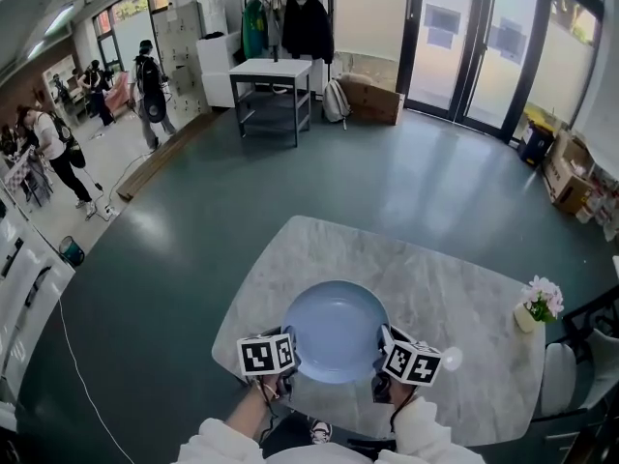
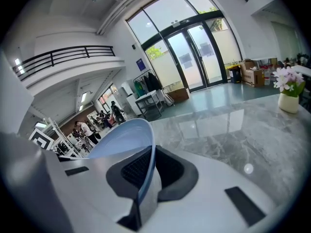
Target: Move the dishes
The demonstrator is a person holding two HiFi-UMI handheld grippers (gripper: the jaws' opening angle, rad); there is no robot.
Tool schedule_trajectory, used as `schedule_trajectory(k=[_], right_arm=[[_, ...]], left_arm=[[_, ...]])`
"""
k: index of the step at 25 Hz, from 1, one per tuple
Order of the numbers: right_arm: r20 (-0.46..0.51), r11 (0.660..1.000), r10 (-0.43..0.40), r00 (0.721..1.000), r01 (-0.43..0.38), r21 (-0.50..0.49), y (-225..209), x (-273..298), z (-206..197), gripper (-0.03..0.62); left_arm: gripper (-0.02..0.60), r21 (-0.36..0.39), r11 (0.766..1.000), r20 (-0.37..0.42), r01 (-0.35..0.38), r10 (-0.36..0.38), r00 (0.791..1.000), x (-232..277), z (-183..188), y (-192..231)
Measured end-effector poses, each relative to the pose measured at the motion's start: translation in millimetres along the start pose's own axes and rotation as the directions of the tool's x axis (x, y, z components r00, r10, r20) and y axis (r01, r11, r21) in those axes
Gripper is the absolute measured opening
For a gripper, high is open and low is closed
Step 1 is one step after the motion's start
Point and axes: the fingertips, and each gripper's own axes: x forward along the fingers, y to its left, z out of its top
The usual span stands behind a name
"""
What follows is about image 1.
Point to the black bin with yellow lid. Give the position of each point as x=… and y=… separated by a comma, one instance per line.
x=536, y=143

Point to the green jacket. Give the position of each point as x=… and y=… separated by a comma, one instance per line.
x=254, y=27

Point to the white shelf unit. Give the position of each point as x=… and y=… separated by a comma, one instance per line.
x=29, y=278

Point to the grey table with white top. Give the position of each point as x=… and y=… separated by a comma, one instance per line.
x=271, y=67

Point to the teal bucket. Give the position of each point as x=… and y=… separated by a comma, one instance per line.
x=72, y=252

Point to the black framed glass door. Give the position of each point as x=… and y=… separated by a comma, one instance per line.
x=512, y=41

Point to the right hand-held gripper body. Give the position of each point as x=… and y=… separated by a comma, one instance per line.
x=411, y=363

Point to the beige metal lockers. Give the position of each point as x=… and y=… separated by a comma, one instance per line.
x=179, y=46

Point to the person's left hand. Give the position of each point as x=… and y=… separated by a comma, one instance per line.
x=268, y=387

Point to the person's white sweater torso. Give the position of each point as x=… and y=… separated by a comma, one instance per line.
x=319, y=455

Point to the white storage box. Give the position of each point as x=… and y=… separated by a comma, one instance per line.
x=217, y=10

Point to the white cabinet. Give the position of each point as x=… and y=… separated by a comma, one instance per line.
x=215, y=66

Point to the grey chair with black legs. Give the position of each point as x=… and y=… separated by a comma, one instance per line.
x=558, y=380

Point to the person's right sneaker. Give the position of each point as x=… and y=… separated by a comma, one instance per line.
x=320, y=430

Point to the large brown cardboard box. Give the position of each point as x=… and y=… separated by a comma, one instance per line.
x=372, y=99

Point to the person's right forearm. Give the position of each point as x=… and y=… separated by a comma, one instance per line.
x=421, y=430

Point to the grey marble dining table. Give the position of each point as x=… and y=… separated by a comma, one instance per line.
x=411, y=269

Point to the person's left forearm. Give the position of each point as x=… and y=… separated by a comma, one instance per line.
x=242, y=416

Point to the ceiling tube light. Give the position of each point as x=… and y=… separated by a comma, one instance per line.
x=59, y=17
x=36, y=51

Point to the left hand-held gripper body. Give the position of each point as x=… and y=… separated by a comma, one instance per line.
x=263, y=356

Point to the light grey backpack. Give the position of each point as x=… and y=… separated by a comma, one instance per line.
x=335, y=102

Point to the light blue round plate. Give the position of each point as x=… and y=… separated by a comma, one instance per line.
x=333, y=327

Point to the open printed cardboard box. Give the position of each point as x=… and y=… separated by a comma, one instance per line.
x=566, y=182

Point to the pink flowers in white pot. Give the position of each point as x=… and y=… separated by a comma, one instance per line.
x=524, y=318

